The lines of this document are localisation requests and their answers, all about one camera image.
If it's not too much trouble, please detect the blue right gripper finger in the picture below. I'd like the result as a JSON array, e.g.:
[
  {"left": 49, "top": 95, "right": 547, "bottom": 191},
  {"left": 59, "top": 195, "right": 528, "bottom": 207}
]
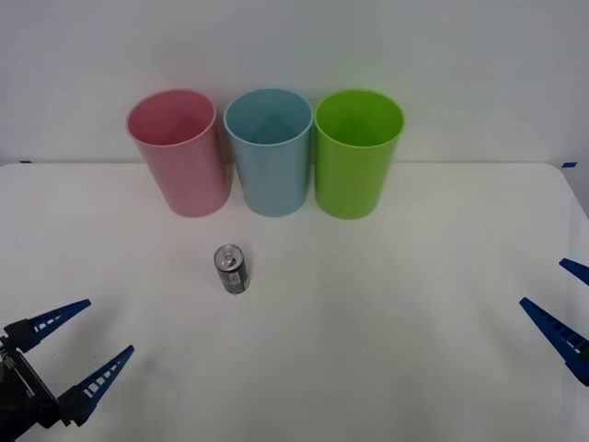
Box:
[
  {"left": 518, "top": 297, "right": 589, "bottom": 387},
  {"left": 558, "top": 258, "right": 589, "bottom": 289}
]

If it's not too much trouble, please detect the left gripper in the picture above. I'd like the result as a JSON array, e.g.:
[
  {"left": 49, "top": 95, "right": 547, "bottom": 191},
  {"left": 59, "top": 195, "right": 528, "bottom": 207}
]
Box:
[{"left": 0, "top": 298, "right": 135, "bottom": 442}]

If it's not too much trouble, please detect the black drink can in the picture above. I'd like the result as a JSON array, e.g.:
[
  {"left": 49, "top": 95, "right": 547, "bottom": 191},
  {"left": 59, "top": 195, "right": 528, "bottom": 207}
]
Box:
[{"left": 213, "top": 244, "right": 251, "bottom": 296}]

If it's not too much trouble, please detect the pink plastic bin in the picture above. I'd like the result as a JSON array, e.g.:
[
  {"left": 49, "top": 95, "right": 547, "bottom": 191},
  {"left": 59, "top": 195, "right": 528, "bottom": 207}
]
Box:
[{"left": 126, "top": 88, "right": 232, "bottom": 218}]

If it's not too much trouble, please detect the green plastic bin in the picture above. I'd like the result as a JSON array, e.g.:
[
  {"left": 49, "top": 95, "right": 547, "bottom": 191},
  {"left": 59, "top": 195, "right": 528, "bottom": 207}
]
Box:
[{"left": 313, "top": 88, "right": 406, "bottom": 220}]

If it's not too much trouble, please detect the pale blue plastic bin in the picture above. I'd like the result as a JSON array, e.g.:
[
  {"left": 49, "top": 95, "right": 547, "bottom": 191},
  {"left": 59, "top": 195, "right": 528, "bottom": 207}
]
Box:
[{"left": 223, "top": 87, "right": 316, "bottom": 218}]

